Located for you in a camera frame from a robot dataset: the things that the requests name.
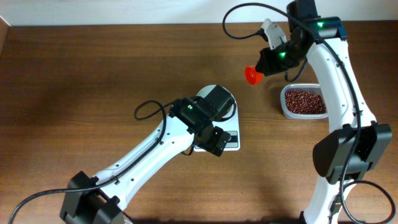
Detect red adzuki beans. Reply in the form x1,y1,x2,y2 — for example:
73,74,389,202
284,90,326,114

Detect clear plastic container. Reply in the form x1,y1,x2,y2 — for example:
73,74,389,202
280,83,328,119

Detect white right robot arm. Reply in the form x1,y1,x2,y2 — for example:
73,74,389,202
255,1,392,223

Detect white bowl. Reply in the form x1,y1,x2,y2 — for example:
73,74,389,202
197,85,235,108

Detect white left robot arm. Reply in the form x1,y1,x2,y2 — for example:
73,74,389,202
60,85,236,224

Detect white digital kitchen scale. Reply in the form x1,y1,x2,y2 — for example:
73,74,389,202
193,103,241,152

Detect red measuring scoop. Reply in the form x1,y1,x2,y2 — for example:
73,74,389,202
244,66,263,85

